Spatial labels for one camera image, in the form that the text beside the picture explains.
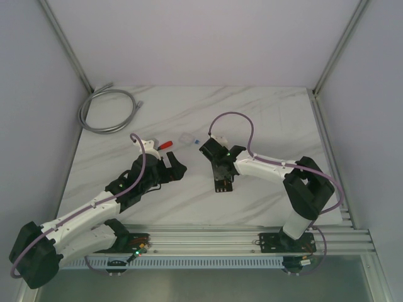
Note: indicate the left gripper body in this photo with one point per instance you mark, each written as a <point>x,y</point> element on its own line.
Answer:
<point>167,172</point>

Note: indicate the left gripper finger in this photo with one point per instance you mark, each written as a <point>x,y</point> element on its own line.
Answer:
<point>172,159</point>
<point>179,170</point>

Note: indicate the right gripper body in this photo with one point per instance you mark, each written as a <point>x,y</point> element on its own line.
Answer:
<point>218,175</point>

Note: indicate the black fuse box base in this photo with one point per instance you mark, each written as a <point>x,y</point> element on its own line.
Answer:
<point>223,185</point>

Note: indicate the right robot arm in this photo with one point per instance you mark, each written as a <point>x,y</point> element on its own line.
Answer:
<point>306,186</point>

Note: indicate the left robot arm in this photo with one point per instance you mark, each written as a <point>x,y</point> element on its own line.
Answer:
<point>40,251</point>

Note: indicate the clear plastic fuse box cover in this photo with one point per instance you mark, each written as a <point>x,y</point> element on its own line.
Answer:
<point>186,139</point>

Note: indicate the red handled screwdriver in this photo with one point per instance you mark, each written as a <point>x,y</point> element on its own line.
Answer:
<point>165,145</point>

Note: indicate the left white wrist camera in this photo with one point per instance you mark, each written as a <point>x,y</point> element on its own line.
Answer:
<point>147,146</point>

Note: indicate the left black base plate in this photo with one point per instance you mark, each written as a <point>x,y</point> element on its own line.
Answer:
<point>134,242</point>

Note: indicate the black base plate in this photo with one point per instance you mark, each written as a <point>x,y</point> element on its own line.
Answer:
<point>134,242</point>
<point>279,243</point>

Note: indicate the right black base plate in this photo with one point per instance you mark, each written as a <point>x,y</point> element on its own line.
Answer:
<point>279,243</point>

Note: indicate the grey slotted cable duct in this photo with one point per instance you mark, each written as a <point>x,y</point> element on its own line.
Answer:
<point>148,261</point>

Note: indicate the aluminium front rail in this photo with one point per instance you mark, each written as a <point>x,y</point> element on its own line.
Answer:
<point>243,240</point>

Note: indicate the left aluminium frame post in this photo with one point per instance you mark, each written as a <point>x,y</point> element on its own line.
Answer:
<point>66,46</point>

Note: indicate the aluminium frame post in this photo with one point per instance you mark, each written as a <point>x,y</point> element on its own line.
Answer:
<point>66,46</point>
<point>341,45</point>

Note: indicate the right aluminium frame post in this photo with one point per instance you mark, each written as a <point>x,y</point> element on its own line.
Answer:
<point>341,45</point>

